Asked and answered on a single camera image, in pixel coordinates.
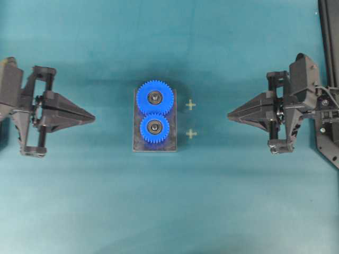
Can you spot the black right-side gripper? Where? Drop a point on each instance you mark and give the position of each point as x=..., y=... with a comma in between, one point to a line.
x=299, y=100

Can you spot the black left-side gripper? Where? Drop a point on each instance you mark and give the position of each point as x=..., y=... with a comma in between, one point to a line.
x=17, y=103

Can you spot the small blue gear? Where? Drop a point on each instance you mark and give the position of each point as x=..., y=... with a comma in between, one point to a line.
x=148, y=134

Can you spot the black right-side robot arm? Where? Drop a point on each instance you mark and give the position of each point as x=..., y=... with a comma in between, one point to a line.
x=326, y=112

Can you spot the large blue gear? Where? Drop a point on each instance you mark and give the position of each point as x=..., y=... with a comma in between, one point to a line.
x=155, y=96

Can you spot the steel threaded shaft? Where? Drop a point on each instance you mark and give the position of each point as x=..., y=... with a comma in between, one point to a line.
x=154, y=128

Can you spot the grey metal base plate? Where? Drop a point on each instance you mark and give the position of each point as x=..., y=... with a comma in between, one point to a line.
x=140, y=145

